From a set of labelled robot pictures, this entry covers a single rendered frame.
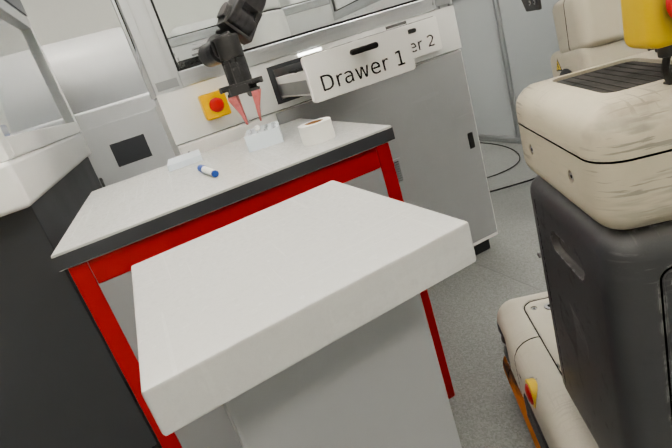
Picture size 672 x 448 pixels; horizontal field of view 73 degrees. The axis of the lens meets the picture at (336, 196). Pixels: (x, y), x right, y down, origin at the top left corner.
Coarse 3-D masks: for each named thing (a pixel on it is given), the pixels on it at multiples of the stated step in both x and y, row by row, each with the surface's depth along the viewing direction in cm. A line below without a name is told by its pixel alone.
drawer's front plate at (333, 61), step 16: (384, 32) 113; (400, 32) 114; (336, 48) 109; (352, 48) 110; (384, 48) 113; (400, 48) 115; (304, 64) 106; (320, 64) 108; (336, 64) 109; (352, 64) 111; (368, 64) 113; (320, 80) 109; (336, 80) 110; (368, 80) 113; (320, 96) 109
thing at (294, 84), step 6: (300, 72) 117; (276, 78) 138; (282, 78) 133; (288, 78) 128; (294, 78) 123; (300, 78) 118; (282, 84) 134; (288, 84) 129; (294, 84) 124; (300, 84) 119; (306, 84) 115; (282, 90) 136; (288, 90) 131; (294, 90) 126; (300, 90) 121; (306, 90) 117; (282, 96) 140; (288, 96) 134; (294, 96) 129
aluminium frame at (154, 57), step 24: (120, 0) 119; (144, 0) 121; (432, 0) 153; (120, 24) 202; (144, 24) 122; (336, 24) 144; (360, 24) 146; (384, 24) 148; (144, 48) 124; (168, 48) 126; (264, 48) 135; (288, 48) 138; (144, 72) 149; (168, 72) 127; (192, 72) 129; (216, 72) 131
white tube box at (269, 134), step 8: (264, 128) 111; (272, 128) 106; (280, 128) 118; (248, 136) 106; (256, 136) 106; (264, 136) 106; (272, 136) 106; (280, 136) 107; (248, 144) 106; (256, 144) 106; (264, 144) 107; (272, 144) 107
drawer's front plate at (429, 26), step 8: (408, 24) 150; (416, 24) 151; (424, 24) 152; (432, 24) 153; (416, 32) 151; (424, 32) 152; (432, 32) 153; (416, 40) 152; (424, 40) 153; (432, 40) 154; (440, 40) 155; (416, 48) 152; (424, 48) 153; (432, 48) 154; (440, 48) 156; (416, 56) 153
